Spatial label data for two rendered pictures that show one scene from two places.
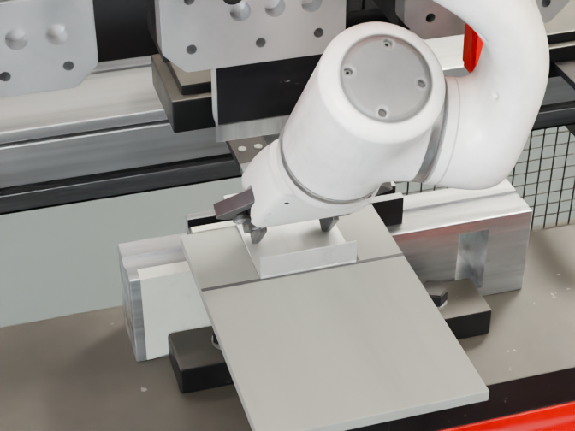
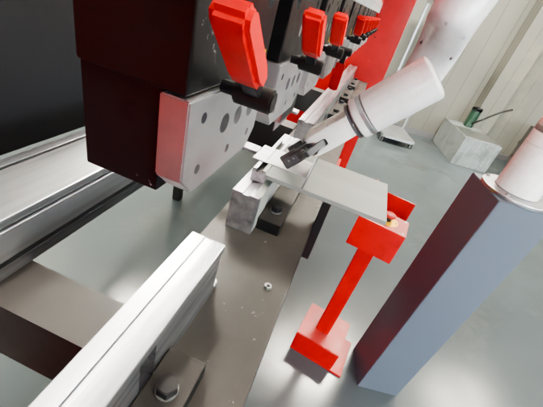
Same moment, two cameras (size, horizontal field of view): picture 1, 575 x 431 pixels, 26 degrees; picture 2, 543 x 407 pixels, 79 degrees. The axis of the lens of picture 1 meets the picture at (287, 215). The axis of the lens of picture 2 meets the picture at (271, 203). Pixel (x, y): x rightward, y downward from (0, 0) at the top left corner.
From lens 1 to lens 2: 93 cm
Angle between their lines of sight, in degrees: 53
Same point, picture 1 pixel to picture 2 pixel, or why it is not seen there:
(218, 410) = (292, 235)
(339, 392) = (373, 199)
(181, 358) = (275, 223)
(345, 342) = (351, 186)
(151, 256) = (248, 188)
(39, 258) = not seen: outside the picture
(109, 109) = not seen: hidden behind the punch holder
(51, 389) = (241, 260)
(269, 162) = (348, 125)
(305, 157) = (393, 114)
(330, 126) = (432, 95)
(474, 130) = not seen: hidden behind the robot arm
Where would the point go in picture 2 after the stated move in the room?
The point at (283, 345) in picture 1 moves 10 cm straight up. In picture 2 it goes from (344, 194) to (363, 153)
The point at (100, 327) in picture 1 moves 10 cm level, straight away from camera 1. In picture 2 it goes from (220, 230) to (181, 211)
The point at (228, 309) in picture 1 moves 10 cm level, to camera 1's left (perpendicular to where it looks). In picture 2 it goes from (317, 190) to (293, 207)
